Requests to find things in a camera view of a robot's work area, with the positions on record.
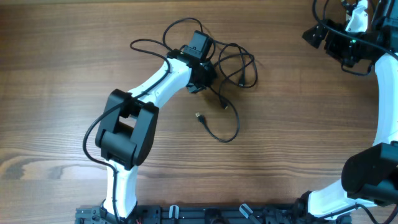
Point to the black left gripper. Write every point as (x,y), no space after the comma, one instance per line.
(195,87)

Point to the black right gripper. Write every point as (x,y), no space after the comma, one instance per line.
(331,46)

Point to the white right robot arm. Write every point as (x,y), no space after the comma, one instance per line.
(369,178)

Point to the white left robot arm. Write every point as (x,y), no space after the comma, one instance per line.
(126,131)

